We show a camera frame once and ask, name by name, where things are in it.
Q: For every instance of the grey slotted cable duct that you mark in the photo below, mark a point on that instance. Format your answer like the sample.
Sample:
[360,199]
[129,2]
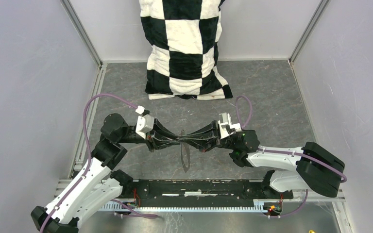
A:
[257,207]

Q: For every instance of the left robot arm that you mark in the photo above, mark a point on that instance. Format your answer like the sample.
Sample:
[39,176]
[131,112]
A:
[97,183]

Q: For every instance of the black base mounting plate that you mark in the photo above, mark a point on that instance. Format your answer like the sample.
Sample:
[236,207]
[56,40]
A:
[189,201]

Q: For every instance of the black white checkered blanket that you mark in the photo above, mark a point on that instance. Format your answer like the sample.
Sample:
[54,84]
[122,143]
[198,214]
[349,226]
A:
[183,35]

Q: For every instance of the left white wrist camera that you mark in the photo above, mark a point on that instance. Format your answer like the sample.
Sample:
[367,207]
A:
[145,122]

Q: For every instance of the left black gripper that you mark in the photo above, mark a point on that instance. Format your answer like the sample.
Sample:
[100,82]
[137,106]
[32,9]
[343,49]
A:
[153,138]

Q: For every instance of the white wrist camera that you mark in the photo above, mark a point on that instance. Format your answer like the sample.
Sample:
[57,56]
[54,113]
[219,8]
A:
[145,122]
[226,127]

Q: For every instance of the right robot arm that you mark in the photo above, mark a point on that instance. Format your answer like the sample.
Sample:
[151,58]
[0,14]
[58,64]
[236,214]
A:
[308,167]

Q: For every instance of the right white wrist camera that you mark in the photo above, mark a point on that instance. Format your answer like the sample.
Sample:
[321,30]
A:
[226,127]

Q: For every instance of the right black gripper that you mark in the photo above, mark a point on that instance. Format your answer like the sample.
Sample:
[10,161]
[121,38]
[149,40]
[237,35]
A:
[211,131]

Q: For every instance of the aluminium frame rail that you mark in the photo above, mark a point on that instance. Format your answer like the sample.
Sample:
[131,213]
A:
[242,189]

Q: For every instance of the large metal keyring plate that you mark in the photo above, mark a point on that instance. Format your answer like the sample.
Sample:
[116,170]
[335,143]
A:
[185,156]

